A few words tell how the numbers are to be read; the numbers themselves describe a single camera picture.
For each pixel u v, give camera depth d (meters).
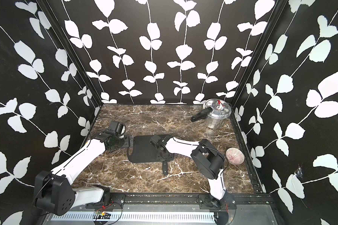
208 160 0.49
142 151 0.95
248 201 0.76
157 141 0.73
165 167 0.85
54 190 0.39
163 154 0.76
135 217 0.70
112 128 0.65
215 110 0.98
